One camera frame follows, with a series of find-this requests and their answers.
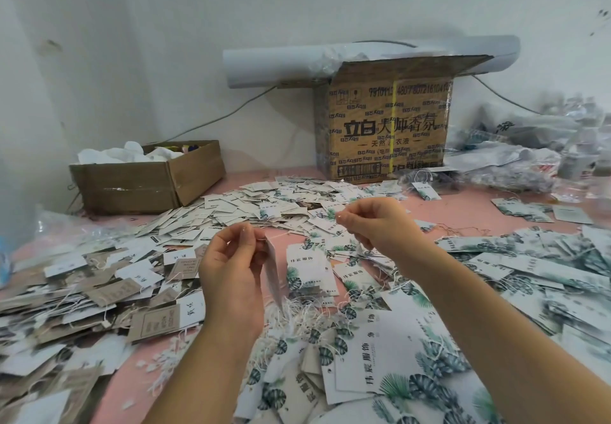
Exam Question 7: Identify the black cable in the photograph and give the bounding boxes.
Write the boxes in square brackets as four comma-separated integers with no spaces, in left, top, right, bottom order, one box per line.
[160,85,278,145]

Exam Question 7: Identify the person's left hand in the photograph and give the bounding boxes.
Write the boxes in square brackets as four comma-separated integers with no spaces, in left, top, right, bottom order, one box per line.
[199,222,270,348]

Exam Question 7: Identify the blue tissue pack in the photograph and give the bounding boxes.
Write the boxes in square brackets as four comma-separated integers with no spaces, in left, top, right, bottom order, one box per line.
[0,237,13,288]

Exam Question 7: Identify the single white leaf print tag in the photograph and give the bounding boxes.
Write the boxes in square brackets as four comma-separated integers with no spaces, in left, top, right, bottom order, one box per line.
[262,236,288,307]

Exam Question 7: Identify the person's left forearm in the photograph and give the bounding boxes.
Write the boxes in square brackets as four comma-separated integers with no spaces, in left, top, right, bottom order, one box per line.
[143,328,259,424]

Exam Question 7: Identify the small open cardboard box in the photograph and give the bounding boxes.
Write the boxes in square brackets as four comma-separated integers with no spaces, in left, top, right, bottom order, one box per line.
[69,140,227,216]

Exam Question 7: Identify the white crumpled material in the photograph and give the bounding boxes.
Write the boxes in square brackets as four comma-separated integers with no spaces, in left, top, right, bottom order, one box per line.
[76,142,185,166]

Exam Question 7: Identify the pile of brown white tags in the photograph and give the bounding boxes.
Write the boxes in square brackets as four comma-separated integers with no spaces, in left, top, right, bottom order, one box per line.
[0,236,209,424]

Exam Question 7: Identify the heap of clear plastic bags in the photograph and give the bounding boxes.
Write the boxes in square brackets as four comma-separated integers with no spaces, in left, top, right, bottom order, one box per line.
[447,94,611,205]

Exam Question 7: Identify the clear plastic bag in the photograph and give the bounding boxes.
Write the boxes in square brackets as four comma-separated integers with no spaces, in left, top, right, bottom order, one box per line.
[36,209,114,253]

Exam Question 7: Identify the person's right hand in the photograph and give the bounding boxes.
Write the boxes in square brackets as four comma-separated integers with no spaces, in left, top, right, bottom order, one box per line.
[334,196,440,277]

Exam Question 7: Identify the person's right forearm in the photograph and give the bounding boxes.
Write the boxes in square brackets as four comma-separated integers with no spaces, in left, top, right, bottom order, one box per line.
[405,251,611,424]

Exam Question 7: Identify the large printed cardboard box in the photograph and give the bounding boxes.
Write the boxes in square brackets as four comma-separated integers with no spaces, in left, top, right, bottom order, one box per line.
[313,54,494,184]

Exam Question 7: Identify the pile of white strings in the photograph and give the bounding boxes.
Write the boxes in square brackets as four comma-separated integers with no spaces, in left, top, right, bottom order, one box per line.
[138,295,326,411]

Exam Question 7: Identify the heap of small tags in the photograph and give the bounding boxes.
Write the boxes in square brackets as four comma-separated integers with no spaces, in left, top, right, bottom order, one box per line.
[134,176,440,253]

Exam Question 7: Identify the pile of green leaf tags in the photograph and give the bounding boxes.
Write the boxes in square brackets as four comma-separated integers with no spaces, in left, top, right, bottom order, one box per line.
[234,223,611,424]

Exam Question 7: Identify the white roll in plastic wrap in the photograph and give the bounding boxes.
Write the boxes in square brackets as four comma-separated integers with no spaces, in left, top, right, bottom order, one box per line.
[222,35,523,90]

